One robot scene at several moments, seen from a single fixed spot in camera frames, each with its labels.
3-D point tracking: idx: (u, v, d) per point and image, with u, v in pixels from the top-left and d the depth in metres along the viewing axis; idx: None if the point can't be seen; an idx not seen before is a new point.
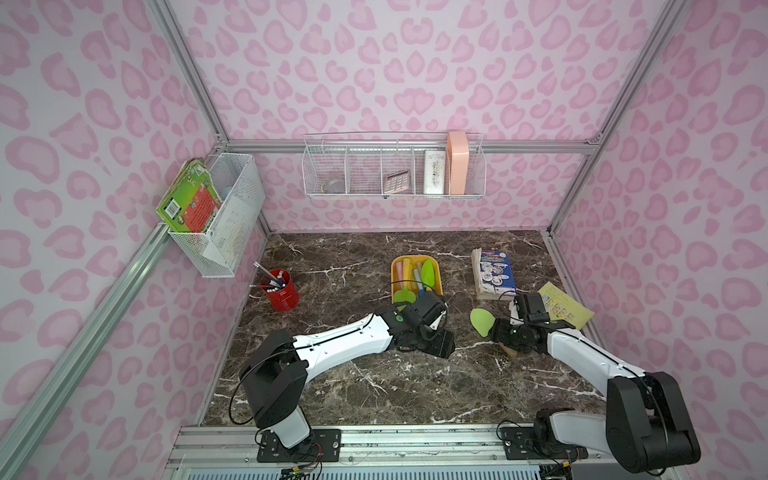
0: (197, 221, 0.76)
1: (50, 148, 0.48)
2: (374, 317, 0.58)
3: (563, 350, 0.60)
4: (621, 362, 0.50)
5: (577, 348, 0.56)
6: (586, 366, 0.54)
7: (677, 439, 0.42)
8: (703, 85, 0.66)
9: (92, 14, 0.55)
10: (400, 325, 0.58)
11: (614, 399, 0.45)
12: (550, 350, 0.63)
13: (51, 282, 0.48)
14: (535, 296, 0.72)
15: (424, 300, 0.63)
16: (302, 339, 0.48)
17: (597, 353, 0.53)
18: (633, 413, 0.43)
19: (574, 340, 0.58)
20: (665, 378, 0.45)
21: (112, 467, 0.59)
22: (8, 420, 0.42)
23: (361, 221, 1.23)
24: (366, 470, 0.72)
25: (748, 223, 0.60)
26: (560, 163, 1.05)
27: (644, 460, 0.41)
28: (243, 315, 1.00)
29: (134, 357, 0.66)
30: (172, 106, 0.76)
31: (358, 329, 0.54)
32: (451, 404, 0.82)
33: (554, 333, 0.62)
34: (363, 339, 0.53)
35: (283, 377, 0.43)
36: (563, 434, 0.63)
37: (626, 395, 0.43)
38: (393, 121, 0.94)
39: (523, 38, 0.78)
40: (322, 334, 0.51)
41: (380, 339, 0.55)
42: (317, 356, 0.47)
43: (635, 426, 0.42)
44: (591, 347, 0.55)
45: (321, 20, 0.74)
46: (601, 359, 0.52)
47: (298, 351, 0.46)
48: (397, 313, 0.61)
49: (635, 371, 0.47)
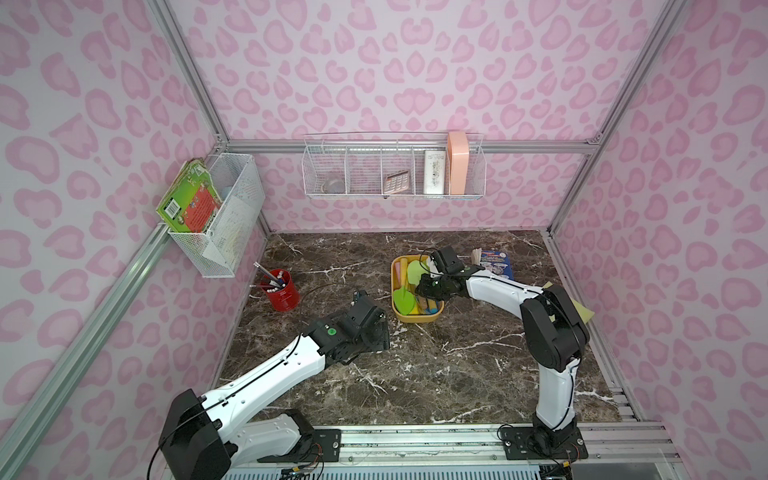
0: (197, 221, 0.76)
1: (51, 148, 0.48)
2: (301, 340, 0.53)
3: (482, 292, 0.68)
4: (525, 286, 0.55)
5: (492, 285, 0.65)
6: (501, 299, 0.62)
7: (578, 332, 0.54)
8: (703, 85, 0.66)
9: (92, 14, 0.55)
10: (332, 339, 0.54)
11: (525, 319, 0.54)
12: (472, 294, 0.71)
13: (51, 283, 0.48)
14: (448, 249, 0.79)
15: (360, 307, 0.59)
16: (213, 394, 0.44)
17: (508, 284, 0.63)
18: (543, 325, 0.52)
19: (488, 279, 0.67)
20: (558, 288, 0.56)
21: (111, 467, 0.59)
22: (8, 421, 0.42)
23: (361, 221, 1.23)
24: (366, 470, 0.72)
25: (748, 223, 0.60)
26: (560, 163, 1.05)
27: (561, 357, 0.52)
28: (243, 315, 1.00)
29: (134, 358, 0.67)
30: (172, 106, 0.76)
31: (282, 360, 0.49)
32: (451, 404, 0.82)
33: (469, 278, 0.70)
34: (289, 371, 0.48)
35: (193, 446, 0.39)
36: (553, 419, 0.64)
37: (534, 311, 0.53)
38: (393, 121, 0.94)
39: (523, 38, 0.78)
40: (235, 380, 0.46)
41: (311, 363, 0.51)
42: (233, 408, 0.43)
43: (547, 334, 0.52)
44: (502, 280, 0.65)
45: (321, 20, 0.74)
46: (511, 288, 0.61)
47: (209, 411, 0.42)
48: (330, 327, 0.56)
49: (537, 289, 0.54)
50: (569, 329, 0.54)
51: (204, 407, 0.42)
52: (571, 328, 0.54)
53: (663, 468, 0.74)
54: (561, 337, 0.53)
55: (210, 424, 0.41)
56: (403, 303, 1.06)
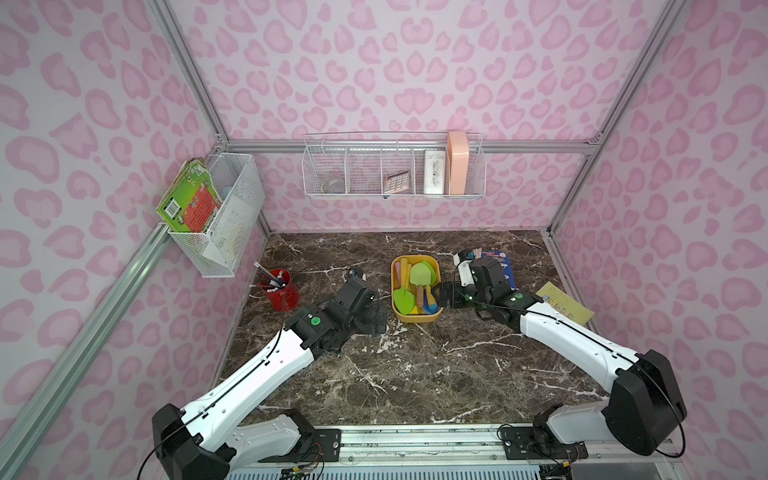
0: (197, 221, 0.76)
1: (50, 148, 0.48)
2: (282, 336, 0.49)
3: (544, 334, 0.55)
4: (613, 348, 0.47)
5: (562, 336, 0.52)
6: (576, 354, 0.50)
7: (675, 409, 0.44)
8: (703, 85, 0.66)
9: (92, 14, 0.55)
10: (316, 330, 0.49)
11: (619, 396, 0.43)
12: (526, 331, 0.58)
13: (52, 282, 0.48)
14: (495, 268, 0.63)
15: (348, 291, 0.54)
16: (191, 407, 0.41)
17: (588, 341, 0.49)
18: (643, 407, 0.41)
19: (553, 322, 0.54)
20: (657, 358, 0.44)
21: (111, 467, 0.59)
22: (8, 420, 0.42)
23: (361, 221, 1.23)
24: (367, 470, 0.72)
25: (747, 223, 0.60)
26: (560, 163, 1.05)
27: (655, 443, 0.42)
28: (243, 315, 1.00)
29: (133, 358, 0.66)
30: (172, 105, 0.75)
31: (263, 361, 0.46)
32: (451, 404, 0.82)
33: (527, 314, 0.57)
34: (271, 371, 0.45)
35: (175, 463, 0.37)
36: (568, 436, 0.62)
37: (634, 391, 0.41)
38: (393, 121, 0.94)
39: (524, 38, 0.78)
40: (215, 389, 0.43)
41: (293, 358, 0.47)
42: (214, 419, 0.41)
43: (645, 416, 0.41)
44: (575, 332, 0.51)
45: (321, 20, 0.74)
46: (595, 348, 0.48)
47: (189, 425, 0.40)
48: (313, 317, 0.51)
49: (630, 357, 0.46)
50: (666, 407, 0.44)
51: (184, 421, 0.40)
52: (669, 406, 0.44)
53: (662, 468, 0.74)
54: (657, 418, 0.42)
55: (189, 439, 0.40)
56: (403, 301, 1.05)
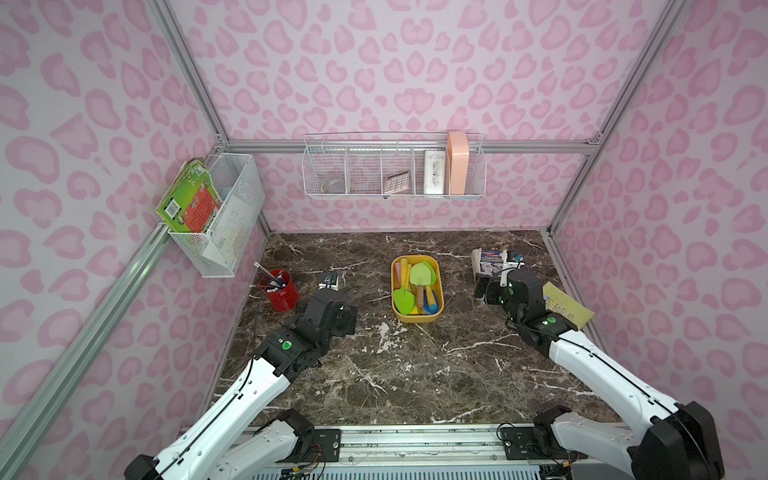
0: (197, 221, 0.76)
1: (50, 148, 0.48)
2: (254, 365, 0.48)
3: (574, 365, 0.53)
4: (651, 394, 0.45)
5: (595, 369, 0.50)
6: (608, 393, 0.48)
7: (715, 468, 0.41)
8: (703, 85, 0.66)
9: (92, 14, 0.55)
10: (287, 354, 0.49)
11: (653, 444, 0.41)
12: (555, 358, 0.56)
13: (52, 283, 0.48)
14: (536, 286, 0.59)
15: (316, 307, 0.52)
16: (165, 454, 0.40)
17: (623, 380, 0.47)
18: (676, 460, 0.39)
19: (586, 353, 0.52)
20: (697, 410, 0.41)
21: (111, 467, 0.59)
22: (8, 421, 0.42)
23: (361, 221, 1.23)
24: (366, 470, 0.72)
25: (747, 223, 0.60)
26: (559, 163, 1.05)
27: None
28: (243, 315, 1.00)
29: (133, 358, 0.66)
30: (172, 105, 0.75)
31: (236, 394, 0.45)
32: (451, 404, 0.82)
33: (559, 341, 0.55)
34: (246, 403, 0.45)
35: None
36: (567, 442, 0.62)
37: (669, 442, 0.39)
38: (393, 121, 0.94)
39: (523, 38, 0.78)
40: (188, 432, 0.42)
41: (267, 387, 0.46)
42: (190, 462, 0.40)
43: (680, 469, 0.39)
44: (610, 368, 0.49)
45: (321, 20, 0.74)
46: (629, 389, 0.46)
47: (164, 474, 0.39)
48: (284, 341, 0.50)
49: (669, 405, 0.43)
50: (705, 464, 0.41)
51: (159, 470, 0.39)
52: (707, 463, 0.42)
53: None
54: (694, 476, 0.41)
55: None
56: (403, 302, 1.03)
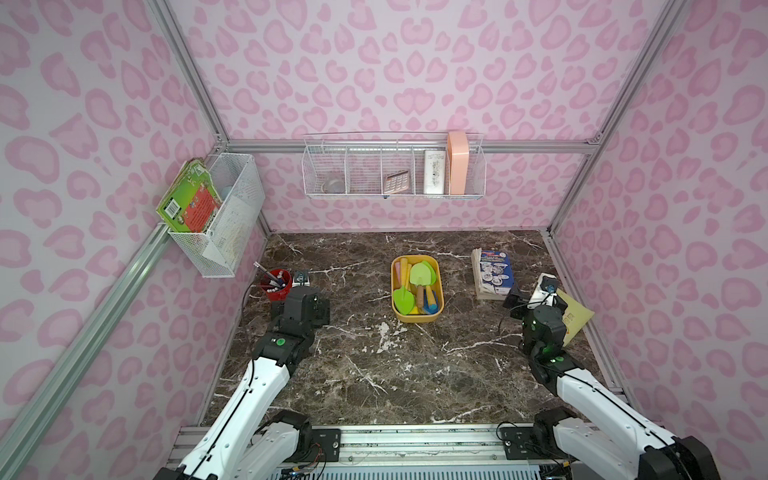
0: (197, 221, 0.76)
1: (50, 148, 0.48)
2: (255, 364, 0.52)
3: (578, 399, 0.56)
4: (647, 425, 0.47)
5: (596, 402, 0.52)
6: (608, 425, 0.50)
7: None
8: (703, 85, 0.66)
9: (92, 14, 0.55)
10: (283, 349, 0.54)
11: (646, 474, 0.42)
12: (562, 393, 0.59)
13: (52, 282, 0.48)
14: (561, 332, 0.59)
15: (293, 305, 0.58)
16: (190, 458, 0.41)
17: (621, 411, 0.50)
18: None
19: (588, 387, 0.55)
20: (695, 442, 0.43)
21: (111, 467, 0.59)
22: (8, 420, 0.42)
23: (361, 221, 1.23)
24: (366, 470, 0.72)
25: (747, 223, 0.60)
26: (559, 163, 1.05)
27: None
28: (243, 315, 1.00)
29: (133, 358, 0.66)
30: (172, 105, 0.75)
31: (247, 390, 0.48)
32: (451, 404, 0.82)
33: (564, 376, 0.59)
34: (260, 393, 0.48)
35: None
36: (566, 443, 0.62)
37: (659, 470, 0.40)
38: (393, 121, 0.94)
39: (523, 38, 0.78)
40: (207, 434, 0.43)
41: (275, 376, 0.51)
42: (222, 453, 0.42)
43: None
44: (611, 402, 0.51)
45: (321, 20, 0.74)
46: (627, 420, 0.48)
47: (197, 472, 0.40)
48: (277, 339, 0.56)
49: (665, 437, 0.44)
50: None
51: (189, 471, 0.40)
52: None
53: None
54: None
55: None
56: (403, 302, 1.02)
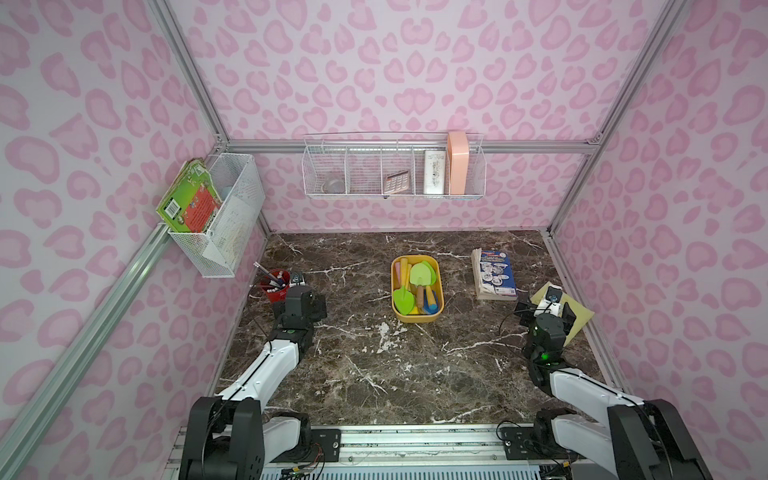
0: (197, 221, 0.76)
1: (50, 148, 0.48)
2: (271, 342, 0.60)
3: (567, 390, 0.60)
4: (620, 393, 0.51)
5: (578, 383, 0.57)
6: (588, 401, 0.54)
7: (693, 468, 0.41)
8: (703, 85, 0.66)
9: (91, 14, 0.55)
10: (292, 337, 0.62)
11: (617, 428, 0.45)
12: (556, 391, 0.63)
13: (52, 282, 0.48)
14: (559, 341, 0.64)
15: (292, 303, 0.66)
16: (228, 389, 0.47)
17: (598, 387, 0.54)
18: (637, 442, 0.43)
19: (574, 376, 0.60)
20: (665, 404, 0.45)
21: (111, 467, 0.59)
22: (8, 421, 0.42)
23: (361, 221, 1.23)
24: (366, 470, 0.72)
25: (747, 223, 0.60)
26: (559, 163, 1.05)
27: None
28: (243, 315, 1.00)
29: (133, 358, 0.66)
30: (172, 105, 0.75)
31: (268, 353, 0.57)
32: (451, 404, 0.82)
33: (555, 372, 0.63)
34: (280, 355, 0.57)
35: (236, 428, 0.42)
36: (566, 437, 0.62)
37: (626, 420, 0.44)
38: (393, 121, 0.94)
39: (523, 38, 0.78)
40: (239, 378, 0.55)
41: (291, 346, 0.60)
42: (253, 388, 0.47)
43: (640, 454, 0.42)
44: (592, 383, 0.56)
45: (321, 20, 0.74)
46: (602, 391, 0.52)
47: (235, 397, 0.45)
48: (287, 331, 0.65)
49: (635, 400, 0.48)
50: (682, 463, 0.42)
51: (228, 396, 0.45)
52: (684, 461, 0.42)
53: None
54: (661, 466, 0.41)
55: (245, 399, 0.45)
56: (403, 303, 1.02)
